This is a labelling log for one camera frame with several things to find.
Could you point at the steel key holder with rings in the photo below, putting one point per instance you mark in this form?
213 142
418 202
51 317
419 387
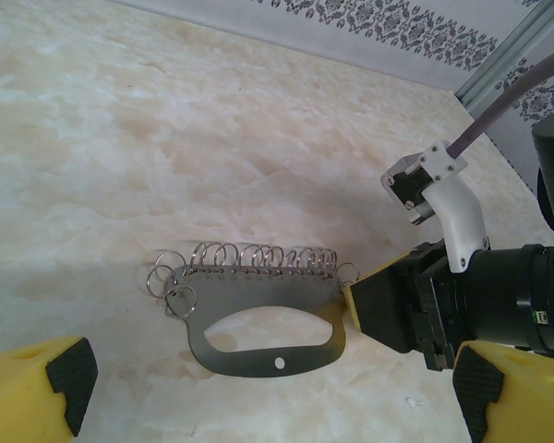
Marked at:
240 295

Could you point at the aluminium frame post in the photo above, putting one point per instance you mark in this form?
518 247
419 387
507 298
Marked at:
503 55

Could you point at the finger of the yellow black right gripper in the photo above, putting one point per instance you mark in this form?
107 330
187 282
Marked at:
388 309
397 259

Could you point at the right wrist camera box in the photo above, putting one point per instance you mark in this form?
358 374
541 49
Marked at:
457 217

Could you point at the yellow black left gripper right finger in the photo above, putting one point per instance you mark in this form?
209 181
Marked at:
535 406

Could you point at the aluminium table side rail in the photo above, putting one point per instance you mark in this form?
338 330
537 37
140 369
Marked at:
512 147

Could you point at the small white scrap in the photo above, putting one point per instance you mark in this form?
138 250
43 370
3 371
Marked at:
413 403

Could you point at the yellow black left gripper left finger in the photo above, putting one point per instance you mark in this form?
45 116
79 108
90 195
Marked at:
14 401

